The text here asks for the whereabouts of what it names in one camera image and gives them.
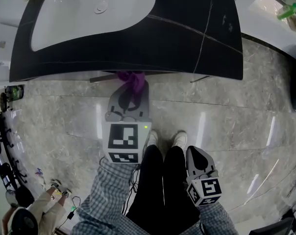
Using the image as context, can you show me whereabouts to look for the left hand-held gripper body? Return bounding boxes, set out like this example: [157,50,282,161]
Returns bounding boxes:
[101,106,153,165]

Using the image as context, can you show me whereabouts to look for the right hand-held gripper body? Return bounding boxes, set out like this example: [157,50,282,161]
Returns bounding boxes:
[186,169,222,207]

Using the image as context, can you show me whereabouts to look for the purple cloth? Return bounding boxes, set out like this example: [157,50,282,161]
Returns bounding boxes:
[115,70,147,107]

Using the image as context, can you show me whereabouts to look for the person's left forearm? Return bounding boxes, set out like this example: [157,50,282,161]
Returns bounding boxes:
[71,155,142,235]

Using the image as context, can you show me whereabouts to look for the person's right forearm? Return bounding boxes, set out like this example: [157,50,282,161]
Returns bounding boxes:
[196,200,240,235]

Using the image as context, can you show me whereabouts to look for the black stone vanity top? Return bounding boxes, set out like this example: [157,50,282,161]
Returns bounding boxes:
[8,0,245,83]

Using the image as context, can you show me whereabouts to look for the person's right white shoe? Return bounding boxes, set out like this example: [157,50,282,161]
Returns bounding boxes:
[171,130,188,149]

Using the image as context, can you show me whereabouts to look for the person's white shoe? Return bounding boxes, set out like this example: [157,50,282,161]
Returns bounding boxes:
[148,129,159,147]
[171,130,188,149]

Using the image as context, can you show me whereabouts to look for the person's left white shoe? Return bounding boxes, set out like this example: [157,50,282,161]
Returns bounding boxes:
[148,129,159,147]

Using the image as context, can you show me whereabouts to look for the person's black trousers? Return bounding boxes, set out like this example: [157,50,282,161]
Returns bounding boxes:
[124,144,202,235]

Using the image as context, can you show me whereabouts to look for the silver and black panel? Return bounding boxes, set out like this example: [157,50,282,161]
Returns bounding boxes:
[248,216,296,235]

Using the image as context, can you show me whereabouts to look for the white sink basin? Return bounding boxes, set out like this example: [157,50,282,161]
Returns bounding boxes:
[30,0,159,52]

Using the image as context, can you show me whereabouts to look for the chrome sink drain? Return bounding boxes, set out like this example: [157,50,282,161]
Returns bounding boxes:
[94,0,109,15]

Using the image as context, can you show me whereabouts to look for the black mesh waste bin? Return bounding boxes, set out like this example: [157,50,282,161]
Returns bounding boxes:
[5,85,25,101]

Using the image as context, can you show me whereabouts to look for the black stool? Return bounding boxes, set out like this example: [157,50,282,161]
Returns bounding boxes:
[0,92,9,113]

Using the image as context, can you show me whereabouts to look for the white appliance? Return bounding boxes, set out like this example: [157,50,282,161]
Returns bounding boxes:
[0,21,19,83]

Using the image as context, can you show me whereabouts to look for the white marble ledge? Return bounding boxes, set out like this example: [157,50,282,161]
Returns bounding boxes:
[241,0,296,61]

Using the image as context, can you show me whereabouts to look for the round brown scrubber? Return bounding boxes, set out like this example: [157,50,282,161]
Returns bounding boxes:
[286,14,296,32]

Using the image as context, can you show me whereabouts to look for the green plastic bottle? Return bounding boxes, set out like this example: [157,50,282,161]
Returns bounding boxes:
[276,2,296,21]

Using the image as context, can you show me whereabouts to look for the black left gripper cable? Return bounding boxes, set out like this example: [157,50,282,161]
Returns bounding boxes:
[122,164,142,215]

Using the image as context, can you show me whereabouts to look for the black power adapter with cable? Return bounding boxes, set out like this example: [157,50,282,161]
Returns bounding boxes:
[64,195,81,221]

